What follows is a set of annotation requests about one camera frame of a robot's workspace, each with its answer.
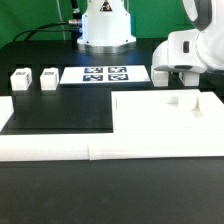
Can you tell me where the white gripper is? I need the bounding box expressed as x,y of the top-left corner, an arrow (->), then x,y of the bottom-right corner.
152,29 -> 206,73

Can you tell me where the white square tabletop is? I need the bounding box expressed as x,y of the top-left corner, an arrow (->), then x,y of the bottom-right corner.
112,89 -> 224,133

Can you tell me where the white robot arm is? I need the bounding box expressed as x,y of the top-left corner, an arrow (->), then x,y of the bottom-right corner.
78,0 -> 224,73

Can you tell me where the white base AprilTag sheet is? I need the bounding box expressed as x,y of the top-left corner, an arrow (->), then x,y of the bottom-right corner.
60,65 -> 150,84

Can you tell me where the white U-shaped obstacle fence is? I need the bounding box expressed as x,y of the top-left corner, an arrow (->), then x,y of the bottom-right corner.
0,95 -> 224,163

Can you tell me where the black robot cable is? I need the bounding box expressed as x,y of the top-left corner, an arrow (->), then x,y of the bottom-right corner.
12,0 -> 83,42

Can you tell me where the thin light cable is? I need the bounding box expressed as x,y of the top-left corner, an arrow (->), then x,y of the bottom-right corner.
56,0 -> 66,42

